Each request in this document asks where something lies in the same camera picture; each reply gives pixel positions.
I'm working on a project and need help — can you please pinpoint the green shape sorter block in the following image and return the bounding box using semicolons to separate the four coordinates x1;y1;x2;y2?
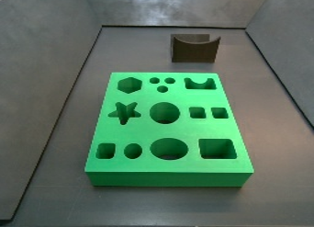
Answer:
84;73;253;187

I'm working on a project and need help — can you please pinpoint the black curved holder block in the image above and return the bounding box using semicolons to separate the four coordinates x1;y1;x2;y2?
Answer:
171;34;220;62

